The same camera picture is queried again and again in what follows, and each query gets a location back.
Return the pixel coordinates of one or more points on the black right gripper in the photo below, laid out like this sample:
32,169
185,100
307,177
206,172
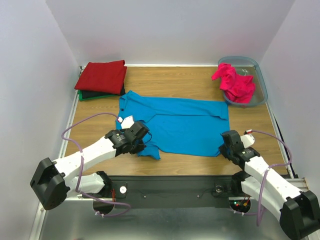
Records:
224,150

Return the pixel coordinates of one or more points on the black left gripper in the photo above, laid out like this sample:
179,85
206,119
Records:
140,148

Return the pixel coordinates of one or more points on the blue t-shirt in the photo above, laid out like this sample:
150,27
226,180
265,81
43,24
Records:
177,125

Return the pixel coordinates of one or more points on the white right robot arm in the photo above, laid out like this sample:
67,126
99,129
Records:
297,211

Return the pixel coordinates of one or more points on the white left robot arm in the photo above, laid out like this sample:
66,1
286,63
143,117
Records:
56,180

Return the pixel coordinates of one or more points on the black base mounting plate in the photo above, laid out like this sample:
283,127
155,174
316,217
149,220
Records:
177,191

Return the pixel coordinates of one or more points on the pink crumpled t-shirt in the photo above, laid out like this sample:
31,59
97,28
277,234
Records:
237,88

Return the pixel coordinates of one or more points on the black folded t-shirt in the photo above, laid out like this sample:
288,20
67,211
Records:
122,91

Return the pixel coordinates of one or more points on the green folded t-shirt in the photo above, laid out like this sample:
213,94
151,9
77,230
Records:
84,95

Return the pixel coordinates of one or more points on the red folded t-shirt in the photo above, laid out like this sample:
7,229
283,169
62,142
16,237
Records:
106,77

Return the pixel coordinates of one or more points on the clear plastic bin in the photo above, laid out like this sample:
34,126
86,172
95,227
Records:
246,66

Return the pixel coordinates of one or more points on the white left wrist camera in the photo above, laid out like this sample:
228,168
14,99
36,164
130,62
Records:
126,123

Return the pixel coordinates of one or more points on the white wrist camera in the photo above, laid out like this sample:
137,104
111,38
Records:
247,138
126,123

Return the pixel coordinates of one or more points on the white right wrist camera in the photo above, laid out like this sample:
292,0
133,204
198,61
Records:
247,138

